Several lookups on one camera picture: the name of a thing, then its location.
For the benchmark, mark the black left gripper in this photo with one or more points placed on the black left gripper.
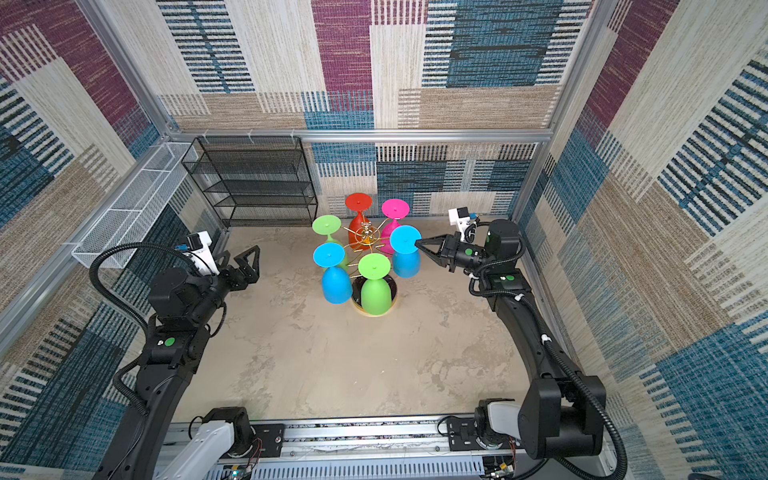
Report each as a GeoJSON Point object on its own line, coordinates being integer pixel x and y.
{"type": "Point", "coordinates": [247, 275]}

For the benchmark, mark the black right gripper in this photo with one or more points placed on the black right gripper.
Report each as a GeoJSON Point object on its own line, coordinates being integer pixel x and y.
{"type": "Point", "coordinates": [447, 249]}

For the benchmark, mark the blue wine glass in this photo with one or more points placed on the blue wine glass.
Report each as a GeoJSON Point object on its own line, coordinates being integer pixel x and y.
{"type": "Point", "coordinates": [336, 284]}
{"type": "Point", "coordinates": [406, 257]}

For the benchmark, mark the green front wine glass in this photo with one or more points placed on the green front wine glass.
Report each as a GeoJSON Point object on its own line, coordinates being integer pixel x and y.
{"type": "Point", "coordinates": [376, 296]}

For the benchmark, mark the green wine glass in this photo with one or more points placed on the green wine glass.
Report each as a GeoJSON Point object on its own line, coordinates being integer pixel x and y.
{"type": "Point", "coordinates": [376, 296]}
{"type": "Point", "coordinates": [327, 225]}

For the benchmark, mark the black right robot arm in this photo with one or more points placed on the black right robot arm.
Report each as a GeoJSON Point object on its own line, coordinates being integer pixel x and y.
{"type": "Point", "coordinates": [555, 419]}

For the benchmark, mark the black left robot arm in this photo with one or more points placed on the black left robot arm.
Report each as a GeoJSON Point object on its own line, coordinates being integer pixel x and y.
{"type": "Point", "coordinates": [184, 300]}

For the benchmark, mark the magenta wine glass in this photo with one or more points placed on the magenta wine glass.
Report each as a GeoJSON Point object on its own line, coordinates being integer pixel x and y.
{"type": "Point", "coordinates": [394, 210]}

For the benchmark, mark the gold wine glass rack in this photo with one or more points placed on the gold wine glass rack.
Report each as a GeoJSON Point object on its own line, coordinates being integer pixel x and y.
{"type": "Point", "coordinates": [370, 243]}

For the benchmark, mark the black mesh shelf rack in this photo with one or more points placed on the black mesh shelf rack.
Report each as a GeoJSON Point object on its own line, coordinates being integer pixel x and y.
{"type": "Point", "coordinates": [254, 181]}

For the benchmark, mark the red wine glass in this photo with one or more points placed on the red wine glass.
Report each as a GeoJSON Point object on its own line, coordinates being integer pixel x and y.
{"type": "Point", "coordinates": [359, 203]}

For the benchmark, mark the green rear wine glass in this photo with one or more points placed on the green rear wine glass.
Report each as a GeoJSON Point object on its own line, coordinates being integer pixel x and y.
{"type": "Point", "coordinates": [327, 225]}

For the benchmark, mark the blue front wine glass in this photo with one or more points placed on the blue front wine glass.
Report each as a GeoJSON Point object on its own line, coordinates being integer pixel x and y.
{"type": "Point", "coordinates": [336, 284]}

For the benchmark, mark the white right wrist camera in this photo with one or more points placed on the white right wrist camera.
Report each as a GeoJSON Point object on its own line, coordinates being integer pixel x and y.
{"type": "Point", "coordinates": [465, 222]}

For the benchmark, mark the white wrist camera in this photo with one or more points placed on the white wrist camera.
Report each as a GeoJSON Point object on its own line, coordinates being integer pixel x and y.
{"type": "Point", "coordinates": [197, 248]}
{"type": "Point", "coordinates": [465, 222]}

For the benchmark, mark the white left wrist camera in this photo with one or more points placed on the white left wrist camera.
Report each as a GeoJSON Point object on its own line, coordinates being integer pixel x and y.
{"type": "Point", "coordinates": [197, 248]}

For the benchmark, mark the white wire basket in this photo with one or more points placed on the white wire basket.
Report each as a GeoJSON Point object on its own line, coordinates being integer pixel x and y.
{"type": "Point", "coordinates": [139, 204]}

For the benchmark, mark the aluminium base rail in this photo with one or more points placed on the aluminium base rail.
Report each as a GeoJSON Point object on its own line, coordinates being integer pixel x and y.
{"type": "Point", "coordinates": [443, 446]}

